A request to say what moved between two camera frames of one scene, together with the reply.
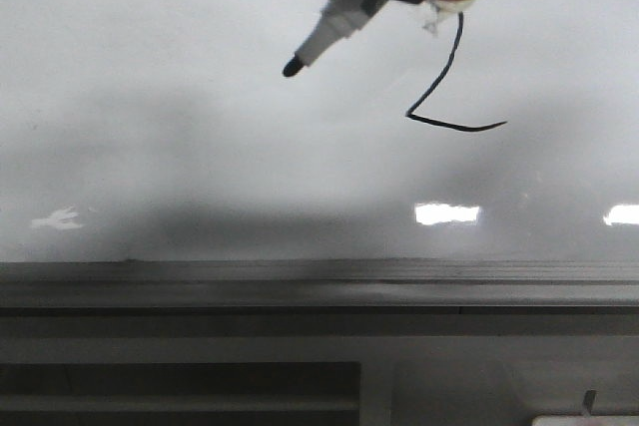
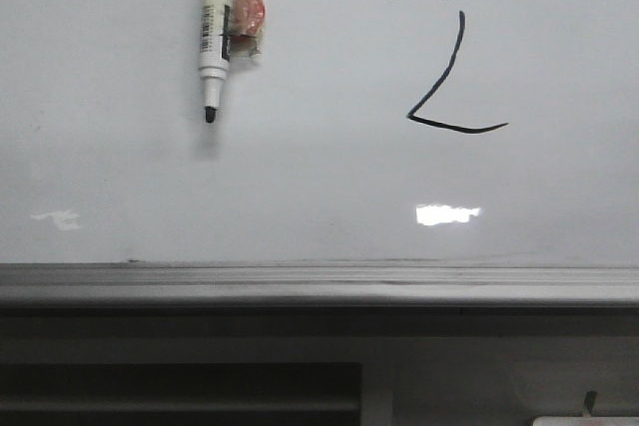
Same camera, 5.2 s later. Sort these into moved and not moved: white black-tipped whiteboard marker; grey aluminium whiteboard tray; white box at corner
Moved: white black-tipped whiteboard marker
Not moved: grey aluminium whiteboard tray; white box at corner
